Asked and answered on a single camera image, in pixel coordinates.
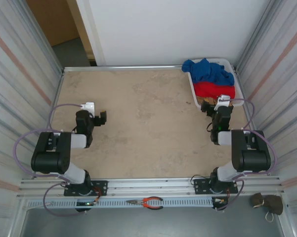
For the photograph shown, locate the blue printed t-shirt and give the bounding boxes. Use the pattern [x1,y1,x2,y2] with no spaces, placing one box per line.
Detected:
[181,58,235,87]

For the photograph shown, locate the red t-shirt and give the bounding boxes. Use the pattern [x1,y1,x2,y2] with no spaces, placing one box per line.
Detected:
[193,81,236,99]

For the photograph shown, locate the brown cloth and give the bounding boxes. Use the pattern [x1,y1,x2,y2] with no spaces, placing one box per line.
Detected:
[197,96,234,107]

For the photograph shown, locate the white plastic mesh basket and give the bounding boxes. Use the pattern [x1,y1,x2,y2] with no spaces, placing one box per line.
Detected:
[186,58,245,109]

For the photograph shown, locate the small brown cloth pouch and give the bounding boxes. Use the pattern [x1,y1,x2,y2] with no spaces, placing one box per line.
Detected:
[249,192,264,208]

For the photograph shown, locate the brown wooden door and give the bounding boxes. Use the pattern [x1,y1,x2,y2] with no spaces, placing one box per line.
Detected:
[26,0,80,47]

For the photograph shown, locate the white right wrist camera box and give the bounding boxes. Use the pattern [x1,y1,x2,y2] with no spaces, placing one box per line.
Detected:
[213,95,232,111]

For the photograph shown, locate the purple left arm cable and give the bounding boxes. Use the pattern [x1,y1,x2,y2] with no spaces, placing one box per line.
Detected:
[13,103,87,217]

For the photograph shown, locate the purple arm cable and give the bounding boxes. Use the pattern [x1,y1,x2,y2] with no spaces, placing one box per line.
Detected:
[13,103,87,217]
[213,98,278,212]

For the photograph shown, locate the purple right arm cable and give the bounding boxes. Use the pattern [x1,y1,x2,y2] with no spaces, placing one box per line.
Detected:
[213,98,278,212]

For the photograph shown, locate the aluminium table edge rail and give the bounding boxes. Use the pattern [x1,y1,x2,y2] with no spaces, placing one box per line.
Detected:
[63,65,188,73]

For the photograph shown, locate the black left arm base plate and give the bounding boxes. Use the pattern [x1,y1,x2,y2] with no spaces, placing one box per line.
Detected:
[63,180,108,197]

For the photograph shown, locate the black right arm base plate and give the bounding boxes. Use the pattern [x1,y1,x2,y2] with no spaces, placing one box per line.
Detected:
[194,178,239,196]

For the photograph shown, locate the aluminium mounting rail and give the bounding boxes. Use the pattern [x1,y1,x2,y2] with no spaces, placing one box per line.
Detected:
[19,175,282,198]

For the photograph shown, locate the small circuit board with wires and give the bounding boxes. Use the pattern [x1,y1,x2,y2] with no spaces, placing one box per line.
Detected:
[212,197,230,205]

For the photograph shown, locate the white door frame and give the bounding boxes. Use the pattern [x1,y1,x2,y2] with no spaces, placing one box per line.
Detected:
[66,0,107,67]

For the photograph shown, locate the orange-handled pliers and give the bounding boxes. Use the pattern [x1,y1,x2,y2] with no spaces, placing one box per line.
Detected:
[126,196,164,210]

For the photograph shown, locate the grey slotted cable duct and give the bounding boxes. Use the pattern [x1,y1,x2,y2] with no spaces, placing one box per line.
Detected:
[27,198,214,208]

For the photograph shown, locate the brown pouch with string loop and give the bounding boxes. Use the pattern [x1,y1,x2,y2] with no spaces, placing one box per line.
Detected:
[263,195,284,223]

